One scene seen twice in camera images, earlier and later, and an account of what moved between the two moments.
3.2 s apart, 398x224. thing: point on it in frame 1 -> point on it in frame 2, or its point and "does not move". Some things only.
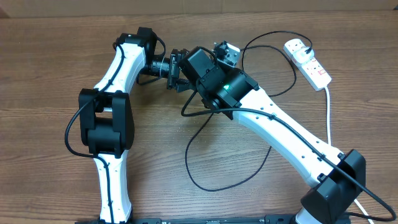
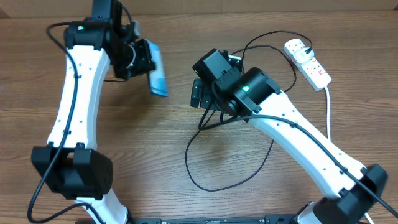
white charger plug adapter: [301, 56] does not move
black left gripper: [180, 84] -> [145, 65]
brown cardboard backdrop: [43, 9] does not move
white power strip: [312, 72] does not move
